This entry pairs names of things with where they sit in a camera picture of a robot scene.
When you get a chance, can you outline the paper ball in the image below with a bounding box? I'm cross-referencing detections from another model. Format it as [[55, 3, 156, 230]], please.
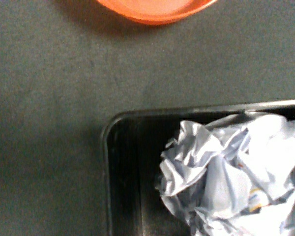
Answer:
[[157, 113, 295, 236]]

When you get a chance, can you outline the black square bin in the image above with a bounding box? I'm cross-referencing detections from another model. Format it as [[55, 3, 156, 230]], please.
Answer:
[[102, 100, 295, 236]]

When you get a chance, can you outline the black tablecloth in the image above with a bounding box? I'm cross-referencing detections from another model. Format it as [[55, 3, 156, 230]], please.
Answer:
[[0, 0, 295, 236]]

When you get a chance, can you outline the red bowl near bin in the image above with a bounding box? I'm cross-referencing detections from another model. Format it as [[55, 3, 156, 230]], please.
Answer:
[[97, 0, 216, 26]]

